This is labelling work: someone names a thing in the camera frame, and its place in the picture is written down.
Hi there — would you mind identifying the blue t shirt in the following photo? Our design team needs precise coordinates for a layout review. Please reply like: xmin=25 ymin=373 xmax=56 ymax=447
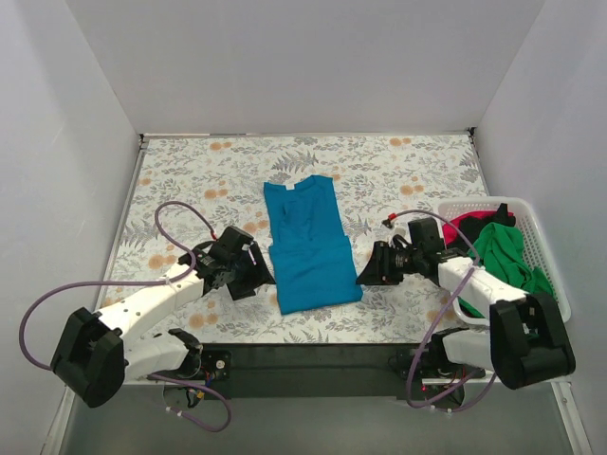
xmin=264 ymin=175 xmax=363 ymax=316

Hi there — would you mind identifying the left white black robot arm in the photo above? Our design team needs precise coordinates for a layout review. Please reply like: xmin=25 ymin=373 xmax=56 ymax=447
xmin=50 ymin=227 xmax=274 ymax=408

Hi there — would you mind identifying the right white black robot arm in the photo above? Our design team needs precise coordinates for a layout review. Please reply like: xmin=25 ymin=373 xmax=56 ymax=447
xmin=357 ymin=218 xmax=576 ymax=390

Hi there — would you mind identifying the magenta t shirt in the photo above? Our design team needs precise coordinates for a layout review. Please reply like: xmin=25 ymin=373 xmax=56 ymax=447
xmin=441 ymin=210 xmax=516 ymax=243

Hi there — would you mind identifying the black t shirt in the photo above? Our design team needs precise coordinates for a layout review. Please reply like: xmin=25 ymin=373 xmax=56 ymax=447
xmin=445 ymin=201 xmax=516 ymax=252

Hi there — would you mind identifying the green t shirt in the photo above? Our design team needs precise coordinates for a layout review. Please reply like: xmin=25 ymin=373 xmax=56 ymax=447
xmin=473 ymin=222 xmax=555 ymax=297

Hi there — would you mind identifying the floral patterned table mat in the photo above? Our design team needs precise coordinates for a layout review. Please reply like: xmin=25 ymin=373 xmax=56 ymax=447
xmin=111 ymin=134 xmax=486 ymax=343

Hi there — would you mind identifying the white plastic laundry basket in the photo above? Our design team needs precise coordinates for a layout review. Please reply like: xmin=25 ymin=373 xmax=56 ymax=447
xmin=435 ymin=196 xmax=572 ymax=322

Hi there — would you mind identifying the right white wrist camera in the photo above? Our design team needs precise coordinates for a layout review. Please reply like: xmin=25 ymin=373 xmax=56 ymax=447
xmin=390 ymin=227 xmax=411 ymax=249

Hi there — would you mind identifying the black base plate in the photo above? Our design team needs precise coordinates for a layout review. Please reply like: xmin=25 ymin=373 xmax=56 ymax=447
xmin=189 ymin=344 xmax=487 ymax=410

